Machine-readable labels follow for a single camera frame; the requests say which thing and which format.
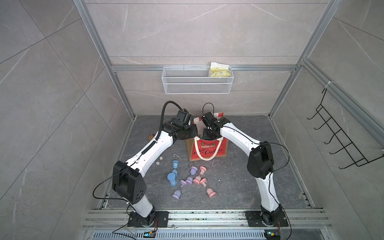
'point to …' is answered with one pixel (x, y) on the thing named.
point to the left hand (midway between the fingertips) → (199, 129)
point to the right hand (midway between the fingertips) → (208, 137)
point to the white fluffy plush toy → (157, 163)
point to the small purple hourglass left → (183, 183)
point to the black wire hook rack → (357, 157)
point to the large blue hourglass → (171, 177)
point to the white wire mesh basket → (195, 80)
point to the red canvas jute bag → (200, 149)
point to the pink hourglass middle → (203, 169)
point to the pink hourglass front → (210, 193)
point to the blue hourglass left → (175, 163)
